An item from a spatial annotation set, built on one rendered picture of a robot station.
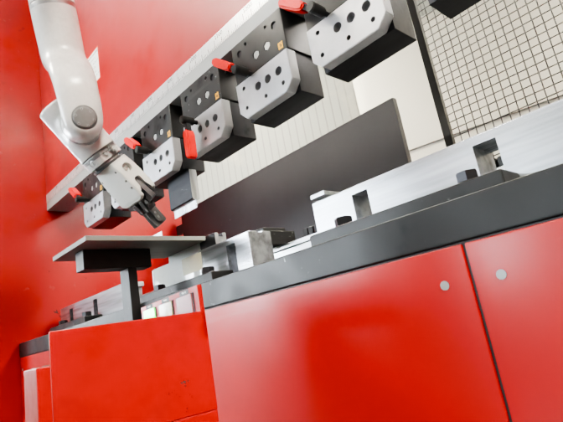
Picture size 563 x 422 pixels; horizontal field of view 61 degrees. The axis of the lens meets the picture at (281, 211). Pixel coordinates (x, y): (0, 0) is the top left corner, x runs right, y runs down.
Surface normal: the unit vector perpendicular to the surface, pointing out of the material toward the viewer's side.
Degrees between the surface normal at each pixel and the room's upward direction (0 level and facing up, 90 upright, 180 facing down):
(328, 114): 90
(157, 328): 90
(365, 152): 90
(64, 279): 90
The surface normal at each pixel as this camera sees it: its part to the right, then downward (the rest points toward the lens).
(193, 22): -0.73, -0.04
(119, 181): -0.36, 0.55
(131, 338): 0.55, -0.29
